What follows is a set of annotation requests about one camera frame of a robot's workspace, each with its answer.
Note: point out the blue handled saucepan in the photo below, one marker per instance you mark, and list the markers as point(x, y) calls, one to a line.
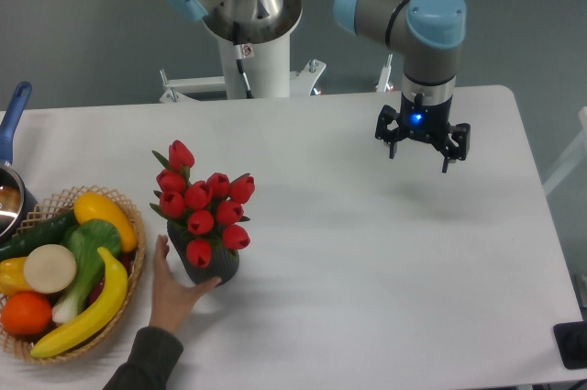
point(16, 200)

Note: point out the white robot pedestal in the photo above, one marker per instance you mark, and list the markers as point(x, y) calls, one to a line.
point(253, 38)

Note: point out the black device at table edge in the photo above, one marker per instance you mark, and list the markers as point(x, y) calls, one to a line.
point(571, 342)

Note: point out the red tulip bouquet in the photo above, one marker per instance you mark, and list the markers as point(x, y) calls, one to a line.
point(206, 216)

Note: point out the woven wicker basket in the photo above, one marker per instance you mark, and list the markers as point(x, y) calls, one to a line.
point(56, 205)

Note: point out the yellow toy banana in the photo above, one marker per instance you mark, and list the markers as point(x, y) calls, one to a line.
point(94, 318)

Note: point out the dark green toy cucumber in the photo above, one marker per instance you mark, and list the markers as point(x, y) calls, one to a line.
point(50, 231)

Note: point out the yellow toy squash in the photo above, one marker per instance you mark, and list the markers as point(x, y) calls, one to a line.
point(92, 205)

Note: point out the toy orange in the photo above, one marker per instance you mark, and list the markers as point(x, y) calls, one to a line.
point(27, 313)

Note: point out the person's bare hand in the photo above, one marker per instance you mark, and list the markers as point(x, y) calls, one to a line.
point(171, 302)

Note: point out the dark grey sleeved forearm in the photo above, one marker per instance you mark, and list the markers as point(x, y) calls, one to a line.
point(153, 356)

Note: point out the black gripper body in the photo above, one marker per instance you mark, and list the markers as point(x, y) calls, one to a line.
point(424, 123)

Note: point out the green toy bok choy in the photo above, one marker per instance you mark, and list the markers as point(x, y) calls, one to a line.
point(83, 242)

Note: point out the red toy fruit in basket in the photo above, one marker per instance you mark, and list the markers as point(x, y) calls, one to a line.
point(126, 259)

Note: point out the beige round toy slice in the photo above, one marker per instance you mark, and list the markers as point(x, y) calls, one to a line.
point(50, 268)

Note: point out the dark grey ribbed vase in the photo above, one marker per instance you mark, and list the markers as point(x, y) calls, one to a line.
point(223, 263)

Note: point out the white frame at right edge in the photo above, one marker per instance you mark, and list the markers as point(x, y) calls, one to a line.
point(568, 160)

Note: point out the yellow toy bell pepper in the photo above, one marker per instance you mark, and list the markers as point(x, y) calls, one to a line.
point(12, 277)

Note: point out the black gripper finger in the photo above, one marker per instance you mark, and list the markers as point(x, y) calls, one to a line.
point(390, 136)
point(454, 144)

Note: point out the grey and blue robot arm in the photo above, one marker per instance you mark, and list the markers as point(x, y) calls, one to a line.
point(428, 34)

